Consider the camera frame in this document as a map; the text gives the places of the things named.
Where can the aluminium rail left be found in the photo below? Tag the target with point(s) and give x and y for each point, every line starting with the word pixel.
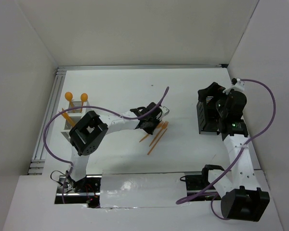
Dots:
pixel 39 155

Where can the aluminium rail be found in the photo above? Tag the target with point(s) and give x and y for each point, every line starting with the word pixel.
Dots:
pixel 39 155
pixel 124 67

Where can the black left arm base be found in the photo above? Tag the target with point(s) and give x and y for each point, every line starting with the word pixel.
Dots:
pixel 87 192

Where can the black utensil caddy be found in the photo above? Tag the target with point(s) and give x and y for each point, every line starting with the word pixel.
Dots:
pixel 207 113

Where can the orange plastic fork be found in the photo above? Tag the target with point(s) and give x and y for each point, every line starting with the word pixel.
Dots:
pixel 158 126
pixel 162 127

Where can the white tape sheet front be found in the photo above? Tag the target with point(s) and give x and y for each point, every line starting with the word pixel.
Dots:
pixel 141 190

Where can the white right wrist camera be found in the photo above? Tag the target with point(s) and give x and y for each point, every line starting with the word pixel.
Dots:
pixel 236 84

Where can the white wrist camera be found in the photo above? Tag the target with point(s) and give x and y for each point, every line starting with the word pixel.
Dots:
pixel 165 111
pixel 236 84

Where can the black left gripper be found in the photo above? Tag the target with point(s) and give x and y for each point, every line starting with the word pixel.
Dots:
pixel 157 120

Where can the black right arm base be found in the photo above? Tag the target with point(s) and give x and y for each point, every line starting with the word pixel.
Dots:
pixel 196 182

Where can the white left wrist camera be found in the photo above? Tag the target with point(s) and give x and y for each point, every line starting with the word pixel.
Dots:
pixel 165 111

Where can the white utensil caddy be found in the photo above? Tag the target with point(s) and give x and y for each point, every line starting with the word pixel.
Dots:
pixel 75 115

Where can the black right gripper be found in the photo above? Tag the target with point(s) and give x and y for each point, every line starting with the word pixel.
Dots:
pixel 224 94

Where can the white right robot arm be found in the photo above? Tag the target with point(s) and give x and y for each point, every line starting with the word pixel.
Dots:
pixel 241 196

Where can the aluminium rail back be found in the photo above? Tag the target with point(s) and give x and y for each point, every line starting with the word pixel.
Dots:
pixel 124 67

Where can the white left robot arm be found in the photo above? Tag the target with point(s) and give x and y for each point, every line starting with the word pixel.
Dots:
pixel 88 133

